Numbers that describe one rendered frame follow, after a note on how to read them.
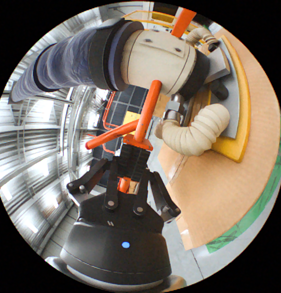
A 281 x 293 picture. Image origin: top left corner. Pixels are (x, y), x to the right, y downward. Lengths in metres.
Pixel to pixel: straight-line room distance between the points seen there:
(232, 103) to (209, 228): 0.19
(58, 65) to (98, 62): 0.14
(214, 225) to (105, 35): 0.33
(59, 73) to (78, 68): 0.09
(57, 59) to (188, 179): 0.43
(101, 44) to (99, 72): 0.06
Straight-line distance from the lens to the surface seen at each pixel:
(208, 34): 0.32
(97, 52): 0.18
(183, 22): 0.22
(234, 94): 0.17
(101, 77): 0.19
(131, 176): 0.18
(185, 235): 0.99
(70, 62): 0.23
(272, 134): 0.15
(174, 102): 0.19
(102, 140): 0.19
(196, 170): 0.19
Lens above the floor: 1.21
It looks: 5 degrees down
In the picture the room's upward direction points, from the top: 74 degrees counter-clockwise
